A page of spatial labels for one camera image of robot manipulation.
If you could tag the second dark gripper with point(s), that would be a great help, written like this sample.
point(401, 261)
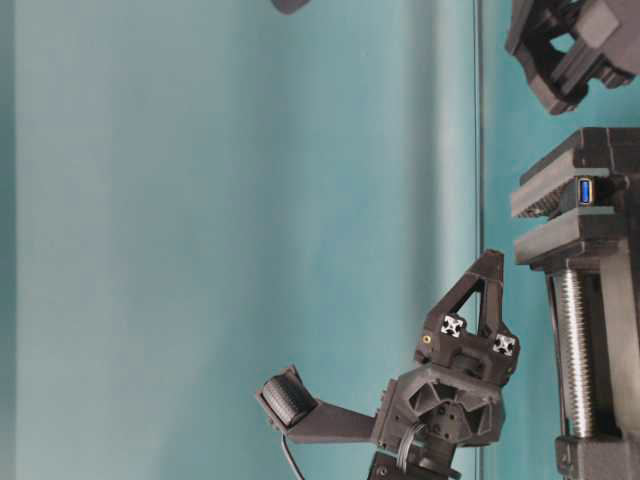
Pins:
point(562, 45)

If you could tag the dark lattice gripper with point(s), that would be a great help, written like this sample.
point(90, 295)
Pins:
point(464, 332)

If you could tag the blue USB female connector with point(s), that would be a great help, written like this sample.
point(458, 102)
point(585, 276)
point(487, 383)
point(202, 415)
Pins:
point(593, 191)

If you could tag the steel threaded vise screw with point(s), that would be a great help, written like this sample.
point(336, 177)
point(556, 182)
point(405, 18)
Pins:
point(574, 344)

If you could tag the dark grey 3D-printed vise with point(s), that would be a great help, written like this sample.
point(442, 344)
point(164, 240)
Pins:
point(602, 244)

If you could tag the wrist camera on dark mount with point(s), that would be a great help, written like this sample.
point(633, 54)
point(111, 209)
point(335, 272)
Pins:
point(295, 413)

